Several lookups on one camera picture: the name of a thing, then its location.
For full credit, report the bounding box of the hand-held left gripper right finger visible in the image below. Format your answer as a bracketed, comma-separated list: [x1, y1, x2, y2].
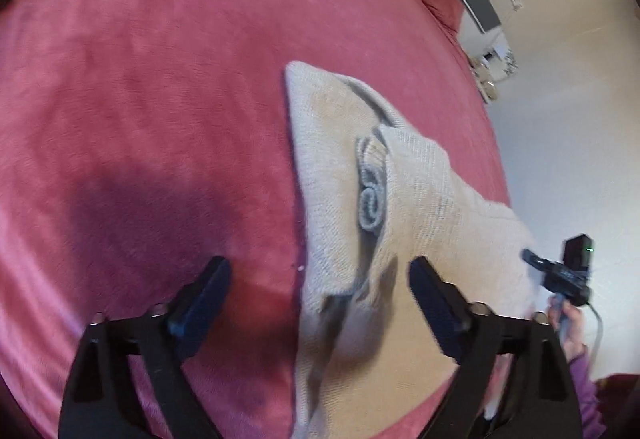
[407, 256, 584, 439]

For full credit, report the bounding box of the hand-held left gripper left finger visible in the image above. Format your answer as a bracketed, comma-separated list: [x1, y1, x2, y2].
[59, 256, 234, 439]

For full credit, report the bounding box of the cluttered nightstand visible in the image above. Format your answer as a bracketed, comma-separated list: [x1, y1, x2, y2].
[469, 44, 519, 104]

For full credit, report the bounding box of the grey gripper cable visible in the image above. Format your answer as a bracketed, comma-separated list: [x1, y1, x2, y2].
[584, 300, 604, 372]

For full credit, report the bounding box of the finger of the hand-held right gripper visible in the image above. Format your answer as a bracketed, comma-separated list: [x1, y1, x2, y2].
[521, 248, 552, 273]

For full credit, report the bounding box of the person's right hand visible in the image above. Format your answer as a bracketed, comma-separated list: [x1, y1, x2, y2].
[547, 293, 587, 361]

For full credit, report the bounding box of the pink bed blanket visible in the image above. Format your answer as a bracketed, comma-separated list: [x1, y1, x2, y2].
[0, 0, 511, 439]

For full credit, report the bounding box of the cream knit sweater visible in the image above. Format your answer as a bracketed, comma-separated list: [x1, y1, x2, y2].
[284, 61, 543, 439]

